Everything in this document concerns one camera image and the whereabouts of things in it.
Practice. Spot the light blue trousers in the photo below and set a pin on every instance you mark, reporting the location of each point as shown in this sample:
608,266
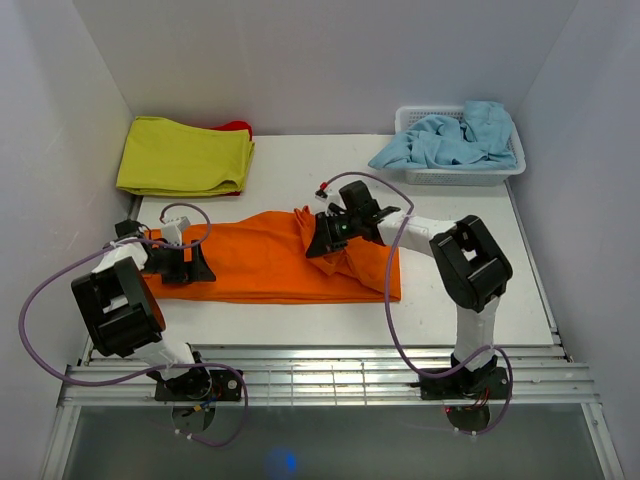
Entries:
477,141

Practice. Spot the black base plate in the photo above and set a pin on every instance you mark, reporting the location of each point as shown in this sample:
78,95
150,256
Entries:
221,385
465,385

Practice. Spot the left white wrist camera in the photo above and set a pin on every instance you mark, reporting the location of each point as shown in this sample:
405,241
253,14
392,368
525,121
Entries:
172,231

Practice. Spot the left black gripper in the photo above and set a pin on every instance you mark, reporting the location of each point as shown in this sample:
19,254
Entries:
186,272

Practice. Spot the folded yellow trousers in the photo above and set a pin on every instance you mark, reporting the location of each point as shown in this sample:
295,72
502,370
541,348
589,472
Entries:
165,158

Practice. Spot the folded red trousers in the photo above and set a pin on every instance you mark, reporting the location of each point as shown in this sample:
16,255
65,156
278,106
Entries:
236,125

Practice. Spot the orange trousers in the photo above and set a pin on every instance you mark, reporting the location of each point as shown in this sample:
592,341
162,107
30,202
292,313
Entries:
261,260

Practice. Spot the white plastic basket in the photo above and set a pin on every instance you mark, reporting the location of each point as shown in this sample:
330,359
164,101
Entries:
406,116

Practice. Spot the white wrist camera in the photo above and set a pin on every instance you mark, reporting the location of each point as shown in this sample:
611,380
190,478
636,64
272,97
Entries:
172,231
327,197

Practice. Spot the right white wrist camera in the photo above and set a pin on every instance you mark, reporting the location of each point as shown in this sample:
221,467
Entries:
327,197

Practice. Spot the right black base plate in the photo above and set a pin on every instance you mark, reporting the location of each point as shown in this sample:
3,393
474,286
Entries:
465,385

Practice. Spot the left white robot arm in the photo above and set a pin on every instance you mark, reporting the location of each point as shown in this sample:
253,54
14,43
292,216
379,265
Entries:
122,315

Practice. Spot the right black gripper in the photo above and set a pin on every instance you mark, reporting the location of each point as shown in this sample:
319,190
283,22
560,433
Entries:
323,241

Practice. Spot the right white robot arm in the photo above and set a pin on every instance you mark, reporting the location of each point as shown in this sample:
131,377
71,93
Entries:
473,269

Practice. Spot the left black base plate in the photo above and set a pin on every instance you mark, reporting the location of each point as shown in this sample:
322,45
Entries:
221,385

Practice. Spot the aluminium rail frame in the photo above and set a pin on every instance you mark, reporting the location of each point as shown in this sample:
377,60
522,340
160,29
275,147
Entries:
331,399

